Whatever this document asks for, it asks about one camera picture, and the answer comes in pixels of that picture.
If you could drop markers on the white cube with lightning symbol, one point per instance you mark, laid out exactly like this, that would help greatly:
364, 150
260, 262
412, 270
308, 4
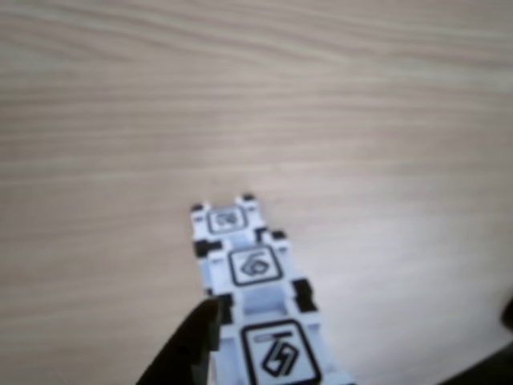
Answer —
280, 353

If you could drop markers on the white cube with double-diamond symbol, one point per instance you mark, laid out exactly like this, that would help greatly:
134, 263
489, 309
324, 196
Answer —
256, 266

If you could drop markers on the white cube with lamp symbol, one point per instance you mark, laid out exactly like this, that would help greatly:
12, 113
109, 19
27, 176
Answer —
224, 218

